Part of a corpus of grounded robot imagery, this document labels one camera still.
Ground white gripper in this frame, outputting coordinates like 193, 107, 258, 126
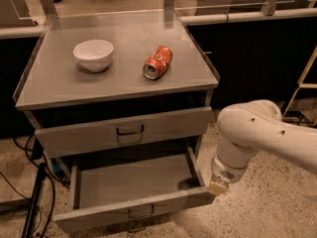
209, 156, 248, 196

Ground grey drawer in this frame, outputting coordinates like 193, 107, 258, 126
36, 106, 211, 158
54, 141, 215, 232

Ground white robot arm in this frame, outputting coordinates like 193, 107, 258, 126
209, 100, 317, 195

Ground grey top drawer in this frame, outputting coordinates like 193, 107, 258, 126
36, 106, 211, 158

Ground grey metal drawer cabinet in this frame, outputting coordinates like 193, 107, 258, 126
15, 11, 218, 170

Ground crushed orange soda can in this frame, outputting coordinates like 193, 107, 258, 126
143, 46, 172, 80

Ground white ceramic bowl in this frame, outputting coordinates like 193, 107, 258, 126
72, 40, 114, 72

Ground black metal floor bar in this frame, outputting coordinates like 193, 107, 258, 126
22, 163, 46, 238

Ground yellow wheeled cart frame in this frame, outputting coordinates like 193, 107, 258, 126
281, 47, 317, 127

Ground black floor cables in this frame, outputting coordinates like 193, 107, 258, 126
0, 134, 71, 238

